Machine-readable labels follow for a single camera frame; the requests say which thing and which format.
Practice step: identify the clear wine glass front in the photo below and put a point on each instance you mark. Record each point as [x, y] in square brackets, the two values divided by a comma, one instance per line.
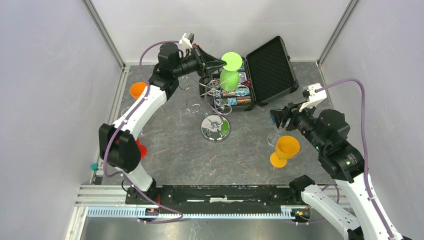
[273, 138]

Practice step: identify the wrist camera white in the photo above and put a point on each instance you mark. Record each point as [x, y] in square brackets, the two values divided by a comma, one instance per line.
[312, 96]
[186, 40]

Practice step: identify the chrome wine glass rack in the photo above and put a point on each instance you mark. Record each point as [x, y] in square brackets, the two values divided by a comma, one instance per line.
[215, 127]

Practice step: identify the black open tool case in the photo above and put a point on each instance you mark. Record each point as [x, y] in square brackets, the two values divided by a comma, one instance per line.
[265, 75]

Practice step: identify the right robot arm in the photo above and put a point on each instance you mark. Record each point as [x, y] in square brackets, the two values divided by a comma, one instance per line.
[327, 133]

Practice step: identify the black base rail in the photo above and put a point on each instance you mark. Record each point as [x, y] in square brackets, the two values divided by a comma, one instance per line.
[174, 203]

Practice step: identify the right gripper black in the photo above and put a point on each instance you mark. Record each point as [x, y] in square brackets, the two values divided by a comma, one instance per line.
[291, 109]

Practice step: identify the clear wine glass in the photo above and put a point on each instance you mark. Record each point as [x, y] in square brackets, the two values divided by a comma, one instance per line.
[124, 112]
[273, 138]

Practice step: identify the red plastic wine glass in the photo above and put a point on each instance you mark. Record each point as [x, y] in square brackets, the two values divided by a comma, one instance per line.
[141, 149]

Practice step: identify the orange plastic wine glass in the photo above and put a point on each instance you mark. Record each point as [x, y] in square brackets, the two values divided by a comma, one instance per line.
[137, 89]

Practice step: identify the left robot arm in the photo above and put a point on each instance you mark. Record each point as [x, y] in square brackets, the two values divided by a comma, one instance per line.
[172, 65]

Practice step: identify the yellow plastic wine glass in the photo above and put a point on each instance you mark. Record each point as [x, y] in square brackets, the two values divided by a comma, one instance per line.
[286, 148]

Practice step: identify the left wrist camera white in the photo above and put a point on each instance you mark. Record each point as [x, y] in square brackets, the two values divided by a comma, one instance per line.
[186, 40]

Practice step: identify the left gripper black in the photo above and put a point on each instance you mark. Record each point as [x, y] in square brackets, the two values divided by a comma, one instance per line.
[206, 63]

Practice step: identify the green plastic wine glass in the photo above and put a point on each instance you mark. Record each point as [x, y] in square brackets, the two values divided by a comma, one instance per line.
[229, 76]

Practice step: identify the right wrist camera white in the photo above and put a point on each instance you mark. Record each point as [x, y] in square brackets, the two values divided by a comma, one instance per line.
[312, 96]

